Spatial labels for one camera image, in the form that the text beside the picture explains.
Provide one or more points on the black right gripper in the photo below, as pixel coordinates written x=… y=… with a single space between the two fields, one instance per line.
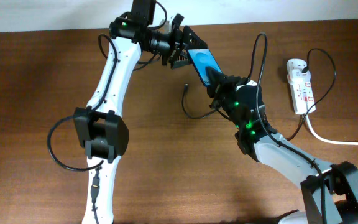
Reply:
x=224 y=86

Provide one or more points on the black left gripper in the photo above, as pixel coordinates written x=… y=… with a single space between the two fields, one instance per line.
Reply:
x=176 y=45

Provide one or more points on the blue Samsung smartphone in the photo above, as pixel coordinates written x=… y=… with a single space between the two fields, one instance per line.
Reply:
x=201 y=60

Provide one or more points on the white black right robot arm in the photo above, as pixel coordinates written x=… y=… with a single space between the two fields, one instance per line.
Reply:
x=330 y=191

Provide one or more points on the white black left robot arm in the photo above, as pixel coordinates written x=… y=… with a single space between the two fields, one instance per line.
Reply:
x=101 y=130

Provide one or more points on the white USB charger plug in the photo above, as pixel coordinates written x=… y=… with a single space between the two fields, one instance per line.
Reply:
x=298 y=75

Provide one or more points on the white power strip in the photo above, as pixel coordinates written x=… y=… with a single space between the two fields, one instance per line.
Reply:
x=301 y=92

